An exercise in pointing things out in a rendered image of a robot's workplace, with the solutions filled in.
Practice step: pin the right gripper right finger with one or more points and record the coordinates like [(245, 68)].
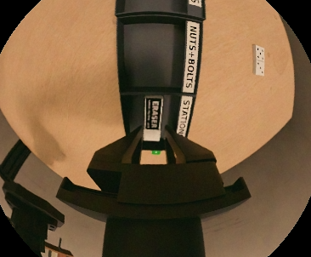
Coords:
[(186, 151)]

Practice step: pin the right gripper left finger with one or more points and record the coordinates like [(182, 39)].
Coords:
[(121, 150)]

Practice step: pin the white domino with black pips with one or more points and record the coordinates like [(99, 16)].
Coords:
[(258, 60)]

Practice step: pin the black and white eraser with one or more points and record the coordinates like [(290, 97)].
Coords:
[(153, 107)]

